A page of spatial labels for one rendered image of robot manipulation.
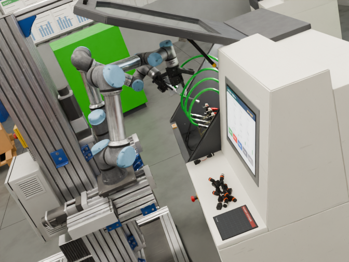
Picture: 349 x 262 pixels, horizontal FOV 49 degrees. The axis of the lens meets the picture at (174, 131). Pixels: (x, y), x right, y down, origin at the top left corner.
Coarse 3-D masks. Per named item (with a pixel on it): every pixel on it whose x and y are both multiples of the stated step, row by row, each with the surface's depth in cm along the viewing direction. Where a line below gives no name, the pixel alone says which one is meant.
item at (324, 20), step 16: (256, 0) 540; (272, 0) 495; (288, 0) 464; (304, 0) 464; (320, 0) 465; (336, 0) 465; (304, 16) 473; (320, 16) 473; (336, 16) 473; (336, 32) 483
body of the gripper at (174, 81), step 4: (168, 68) 230; (172, 68) 228; (176, 68) 231; (168, 72) 232; (172, 72) 232; (176, 72) 232; (168, 76) 233; (172, 76) 232; (176, 76) 231; (180, 76) 231; (172, 80) 232; (176, 80) 232; (180, 80) 232; (172, 84) 233; (176, 84) 233
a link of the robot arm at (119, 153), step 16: (112, 64) 189; (96, 80) 191; (112, 80) 186; (112, 96) 191; (112, 112) 193; (112, 128) 195; (112, 144) 196; (128, 144) 199; (112, 160) 198; (128, 160) 198
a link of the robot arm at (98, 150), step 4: (104, 140) 210; (108, 140) 209; (96, 144) 211; (100, 144) 208; (104, 144) 205; (92, 148) 207; (96, 148) 204; (100, 148) 203; (104, 148) 204; (92, 152) 206; (96, 152) 204; (100, 152) 204; (104, 152) 202; (96, 156) 206; (100, 156) 204; (104, 156) 202; (96, 160) 208; (100, 160) 206; (104, 160) 203; (100, 164) 208; (104, 164) 207; (108, 164) 204; (100, 168) 211; (104, 168) 209
